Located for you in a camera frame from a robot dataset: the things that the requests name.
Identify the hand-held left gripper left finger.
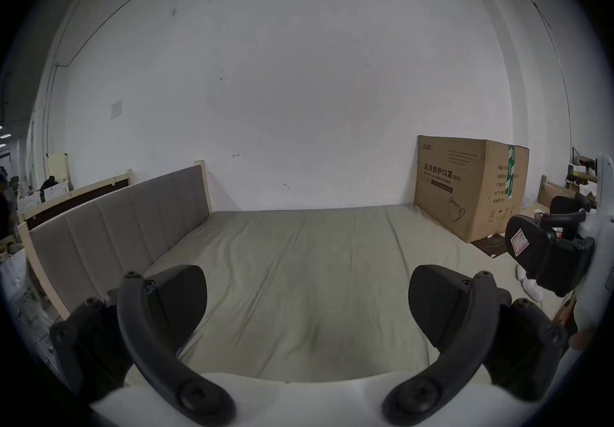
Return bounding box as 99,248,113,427
50,264,237,427

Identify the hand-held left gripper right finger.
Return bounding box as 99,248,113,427
381,264,570,427

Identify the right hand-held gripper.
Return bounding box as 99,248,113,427
505,152,614,336

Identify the person's right hand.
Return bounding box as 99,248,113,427
570,324,601,350

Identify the dark cloth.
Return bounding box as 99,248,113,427
471,232,511,260

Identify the white cloth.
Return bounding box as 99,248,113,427
516,265,546,302

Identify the large printed cardboard carton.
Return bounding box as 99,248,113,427
413,135,530,244

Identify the grey padded headboard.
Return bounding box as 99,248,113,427
23,160,213,321

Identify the bed with beige sheet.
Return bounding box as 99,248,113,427
126,203,569,387

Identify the dark wooden-framed headboard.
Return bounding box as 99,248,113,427
18,169,133,230

